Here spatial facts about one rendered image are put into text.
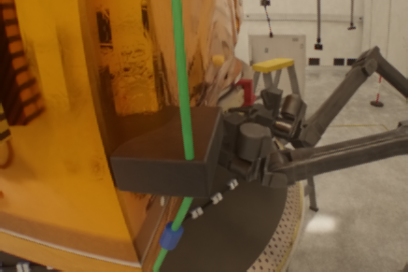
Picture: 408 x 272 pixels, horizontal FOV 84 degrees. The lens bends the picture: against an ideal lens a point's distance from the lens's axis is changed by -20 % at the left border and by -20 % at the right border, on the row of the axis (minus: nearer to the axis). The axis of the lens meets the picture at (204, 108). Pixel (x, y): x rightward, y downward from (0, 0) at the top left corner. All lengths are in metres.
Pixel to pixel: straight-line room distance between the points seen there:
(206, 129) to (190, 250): 0.60
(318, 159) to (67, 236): 0.51
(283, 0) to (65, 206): 8.33
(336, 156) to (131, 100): 0.50
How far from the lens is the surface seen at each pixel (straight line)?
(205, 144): 0.19
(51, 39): 0.18
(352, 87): 0.96
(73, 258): 0.32
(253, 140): 0.56
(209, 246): 0.82
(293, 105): 0.80
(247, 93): 0.97
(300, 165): 0.61
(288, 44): 4.47
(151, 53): 0.21
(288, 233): 1.11
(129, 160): 0.19
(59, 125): 0.20
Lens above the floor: 2.01
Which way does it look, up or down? 21 degrees down
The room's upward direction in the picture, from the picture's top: 4 degrees counter-clockwise
